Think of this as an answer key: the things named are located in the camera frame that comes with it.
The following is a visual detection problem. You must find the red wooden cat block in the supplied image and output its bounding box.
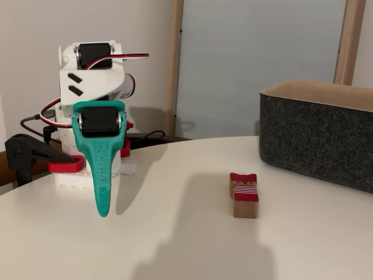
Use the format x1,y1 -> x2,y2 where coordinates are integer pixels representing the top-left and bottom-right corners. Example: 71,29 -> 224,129
228,171 -> 260,219

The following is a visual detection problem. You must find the grey felt box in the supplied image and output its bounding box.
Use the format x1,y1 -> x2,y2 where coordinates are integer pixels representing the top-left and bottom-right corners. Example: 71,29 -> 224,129
258,79 -> 373,194

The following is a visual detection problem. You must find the black red table clamp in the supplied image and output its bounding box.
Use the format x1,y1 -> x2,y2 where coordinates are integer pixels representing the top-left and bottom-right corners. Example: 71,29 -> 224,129
4,133 -> 85,187
119,121 -> 135,158

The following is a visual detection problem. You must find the black power plug cable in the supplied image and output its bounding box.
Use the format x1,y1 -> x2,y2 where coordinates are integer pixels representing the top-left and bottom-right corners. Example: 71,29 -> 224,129
43,124 -> 57,144

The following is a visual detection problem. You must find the grey USB cable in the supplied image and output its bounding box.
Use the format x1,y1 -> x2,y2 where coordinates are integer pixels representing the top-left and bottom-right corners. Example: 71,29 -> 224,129
20,110 -> 61,138

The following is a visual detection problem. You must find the black power cord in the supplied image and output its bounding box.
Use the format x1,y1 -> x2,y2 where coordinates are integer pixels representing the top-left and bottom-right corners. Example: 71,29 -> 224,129
128,130 -> 167,146

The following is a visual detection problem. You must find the red white servo wire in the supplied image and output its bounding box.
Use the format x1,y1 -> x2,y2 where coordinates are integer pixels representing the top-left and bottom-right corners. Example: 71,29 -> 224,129
87,52 -> 150,71

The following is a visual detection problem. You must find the wooden shelf post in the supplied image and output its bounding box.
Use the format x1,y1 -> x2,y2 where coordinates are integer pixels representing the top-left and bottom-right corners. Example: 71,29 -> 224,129
333,0 -> 367,86
164,0 -> 185,138

